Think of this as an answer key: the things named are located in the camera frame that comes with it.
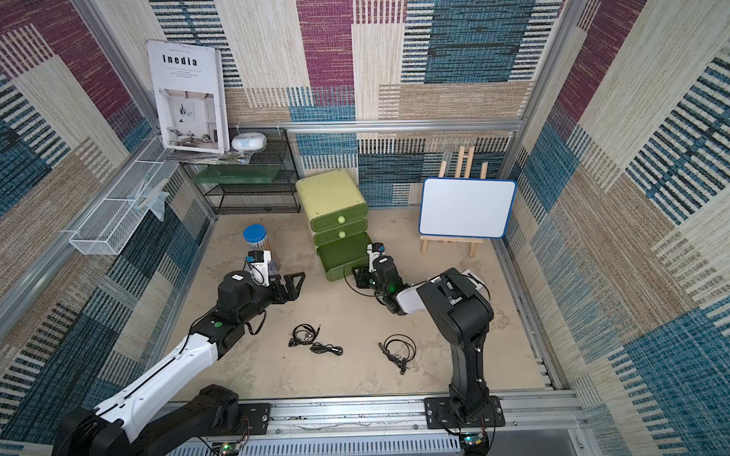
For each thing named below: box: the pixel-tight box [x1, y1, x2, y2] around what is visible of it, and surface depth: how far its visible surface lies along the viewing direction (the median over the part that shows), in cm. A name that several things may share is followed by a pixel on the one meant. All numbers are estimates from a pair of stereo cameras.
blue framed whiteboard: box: [418, 176, 518, 240], surface depth 97 cm
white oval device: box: [230, 132, 268, 152], surface depth 89 cm
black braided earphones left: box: [288, 323, 345, 357], surface depth 88 cm
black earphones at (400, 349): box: [378, 334, 418, 376], surface depth 87 cm
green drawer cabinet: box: [295, 169, 372, 282], surface depth 98 cm
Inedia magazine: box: [146, 39, 231, 155], surface depth 79 cm
